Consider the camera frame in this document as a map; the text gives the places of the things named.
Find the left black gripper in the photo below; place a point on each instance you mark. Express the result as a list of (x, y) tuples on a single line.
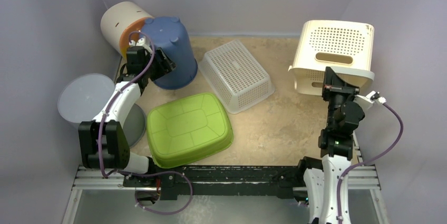
[(165, 67)]

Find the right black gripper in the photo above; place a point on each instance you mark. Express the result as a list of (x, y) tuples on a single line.
[(340, 89)]

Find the blue plastic bucket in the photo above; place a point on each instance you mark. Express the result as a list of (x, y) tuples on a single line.
[(170, 35)]

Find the large cream laundry basket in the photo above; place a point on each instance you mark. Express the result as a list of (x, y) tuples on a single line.
[(343, 45)]

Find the green plastic tray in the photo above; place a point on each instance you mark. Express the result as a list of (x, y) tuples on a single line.
[(187, 130)]

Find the small white perforated basket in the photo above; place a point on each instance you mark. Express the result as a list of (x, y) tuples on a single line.
[(236, 77)]

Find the grey plastic bucket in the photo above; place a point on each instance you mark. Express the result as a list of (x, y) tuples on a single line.
[(85, 97)]

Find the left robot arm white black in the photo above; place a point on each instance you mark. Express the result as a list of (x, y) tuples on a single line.
[(102, 139)]

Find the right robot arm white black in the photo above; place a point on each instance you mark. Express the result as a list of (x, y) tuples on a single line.
[(326, 182)]

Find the round drawer cabinet orange yellow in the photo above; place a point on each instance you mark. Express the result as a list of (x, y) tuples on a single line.
[(119, 21)]

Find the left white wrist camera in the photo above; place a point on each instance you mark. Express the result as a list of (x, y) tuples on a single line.
[(144, 42)]

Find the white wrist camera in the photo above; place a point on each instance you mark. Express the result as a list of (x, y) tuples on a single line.
[(144, 42), (368, 101)]

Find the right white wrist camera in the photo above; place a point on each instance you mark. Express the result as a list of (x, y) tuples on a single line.
[(368, 101)]

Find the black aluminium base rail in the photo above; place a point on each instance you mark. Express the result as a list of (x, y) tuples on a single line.
[(282, 182)]

